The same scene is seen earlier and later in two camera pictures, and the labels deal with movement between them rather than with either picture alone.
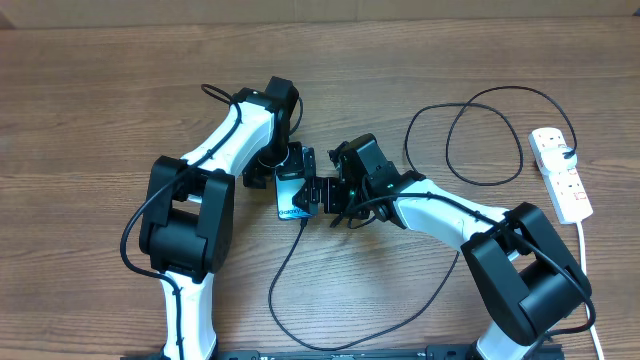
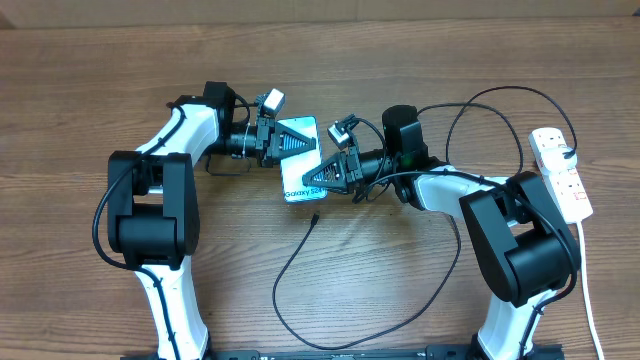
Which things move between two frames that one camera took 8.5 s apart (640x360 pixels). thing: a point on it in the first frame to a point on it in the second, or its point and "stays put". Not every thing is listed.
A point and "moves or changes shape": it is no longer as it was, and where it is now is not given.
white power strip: x=563 y=188 stays put
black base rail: x=350 y=354 stays put
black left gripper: x=301 y=164 to x=268 y=128
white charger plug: x=553 y=160 stays put
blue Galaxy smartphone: x=285 y=190 moves or changes shape
